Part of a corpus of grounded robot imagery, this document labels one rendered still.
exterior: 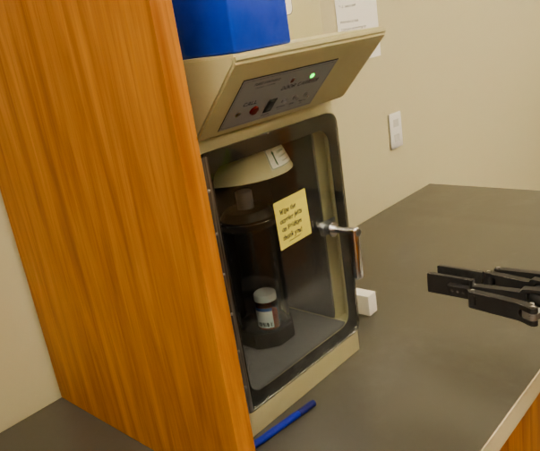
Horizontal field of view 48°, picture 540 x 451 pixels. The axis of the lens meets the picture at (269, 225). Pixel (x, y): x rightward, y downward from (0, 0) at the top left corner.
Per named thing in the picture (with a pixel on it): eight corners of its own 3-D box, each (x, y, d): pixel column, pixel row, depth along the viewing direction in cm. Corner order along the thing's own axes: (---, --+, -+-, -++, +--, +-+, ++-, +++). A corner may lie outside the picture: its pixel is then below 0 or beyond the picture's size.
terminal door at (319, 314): (241, 417, 90) (192, 157, 78) (356, 327, 111) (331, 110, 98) (245, 419, 89) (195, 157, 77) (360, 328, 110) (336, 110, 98)
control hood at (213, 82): (181, 142, 77) (166, 63, 74) (331, 97, 99) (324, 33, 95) (245, 144, 69) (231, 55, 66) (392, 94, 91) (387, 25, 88)
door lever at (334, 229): (341, 271, 104) (332, 276, 102) (336, 219, 101) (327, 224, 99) (367, 276, 100) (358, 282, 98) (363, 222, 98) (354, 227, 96)
